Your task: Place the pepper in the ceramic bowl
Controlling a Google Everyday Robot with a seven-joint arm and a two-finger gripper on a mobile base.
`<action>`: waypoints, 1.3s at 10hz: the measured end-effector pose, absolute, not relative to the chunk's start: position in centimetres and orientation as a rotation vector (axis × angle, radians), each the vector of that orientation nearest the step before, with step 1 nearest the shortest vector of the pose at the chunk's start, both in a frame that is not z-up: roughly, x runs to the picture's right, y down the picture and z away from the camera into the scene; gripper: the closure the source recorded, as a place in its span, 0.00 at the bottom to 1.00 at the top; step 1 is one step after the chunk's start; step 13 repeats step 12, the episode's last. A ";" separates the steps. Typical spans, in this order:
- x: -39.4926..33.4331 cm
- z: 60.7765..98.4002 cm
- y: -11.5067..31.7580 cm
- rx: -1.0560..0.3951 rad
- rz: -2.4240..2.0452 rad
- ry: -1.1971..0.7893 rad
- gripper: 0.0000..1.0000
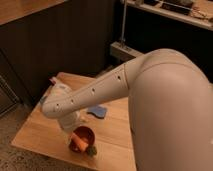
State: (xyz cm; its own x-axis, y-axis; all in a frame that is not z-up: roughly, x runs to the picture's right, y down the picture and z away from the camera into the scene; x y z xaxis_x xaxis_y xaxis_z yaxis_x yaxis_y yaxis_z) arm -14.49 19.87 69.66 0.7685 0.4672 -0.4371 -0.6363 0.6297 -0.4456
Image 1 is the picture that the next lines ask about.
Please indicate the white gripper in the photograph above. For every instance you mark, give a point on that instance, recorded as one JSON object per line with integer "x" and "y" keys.
{"x": 70, "y": 121}

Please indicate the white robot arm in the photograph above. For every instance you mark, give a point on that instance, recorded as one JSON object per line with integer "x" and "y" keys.
{"x": 170, "y": 102}

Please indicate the red ceramic bowl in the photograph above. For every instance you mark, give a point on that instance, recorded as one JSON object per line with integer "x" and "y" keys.
{"x": 86, "y": 134}

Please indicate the orange carrot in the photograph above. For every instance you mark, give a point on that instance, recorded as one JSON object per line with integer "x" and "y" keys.
{"x": 79, "y": 142}

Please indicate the blue cloth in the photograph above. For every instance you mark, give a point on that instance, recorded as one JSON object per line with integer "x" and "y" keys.
{"x": 97, "y": 111}

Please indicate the wooden table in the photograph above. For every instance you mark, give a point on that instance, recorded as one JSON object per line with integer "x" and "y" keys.
{"x": 112, "y": 139}

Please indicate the pink and blue small object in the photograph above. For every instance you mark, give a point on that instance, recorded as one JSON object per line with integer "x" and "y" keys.
{"x": 53, "y": 81}

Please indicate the dark wooden cabinet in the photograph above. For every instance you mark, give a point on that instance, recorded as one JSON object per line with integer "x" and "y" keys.
{"x": 72, "y": 37}

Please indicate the metal shelf with clutter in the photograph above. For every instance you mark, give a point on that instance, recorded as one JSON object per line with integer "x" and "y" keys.
{"x": 194, "y": 12}

